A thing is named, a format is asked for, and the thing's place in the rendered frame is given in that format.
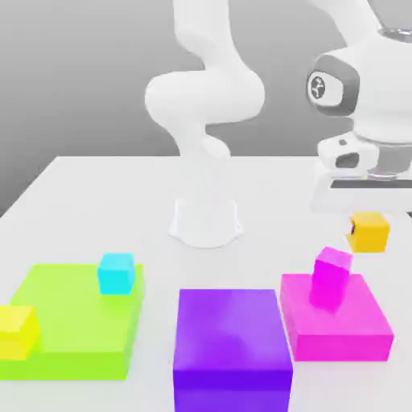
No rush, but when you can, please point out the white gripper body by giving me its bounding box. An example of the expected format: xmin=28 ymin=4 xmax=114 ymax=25
xmin=309 ymin=168 xmax=412 ymax=220

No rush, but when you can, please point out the small orange cube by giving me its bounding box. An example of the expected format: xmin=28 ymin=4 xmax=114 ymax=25
xmin=346 ymin=211 xmax=391 ymax=253

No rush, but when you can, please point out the small magenta cube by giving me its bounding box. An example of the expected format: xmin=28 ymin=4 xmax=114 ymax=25
xmin=308 ymin=246 xmax=354 ymax=314

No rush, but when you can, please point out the small cyan cube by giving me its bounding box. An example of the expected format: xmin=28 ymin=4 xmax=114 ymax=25
xmin=97 ymin=252 xmax=136 ymax=296

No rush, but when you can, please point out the small yellow cube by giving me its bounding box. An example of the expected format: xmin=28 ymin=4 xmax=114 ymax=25
xmin=0 ymin=304 xmax=41 ymax=361

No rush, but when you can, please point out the large magenta box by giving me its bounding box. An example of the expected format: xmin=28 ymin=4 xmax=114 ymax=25
xmin=279 ymin=273 xmax=395 ymax=362

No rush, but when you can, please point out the large purple box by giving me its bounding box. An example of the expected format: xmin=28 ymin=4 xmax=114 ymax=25
xmin=172 ymin=288 xmax=294 ymax=412

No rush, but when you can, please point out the large lime green box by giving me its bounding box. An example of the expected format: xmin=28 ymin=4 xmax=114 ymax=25
xmin=0 ymin=263 xmax=145 ymax=381

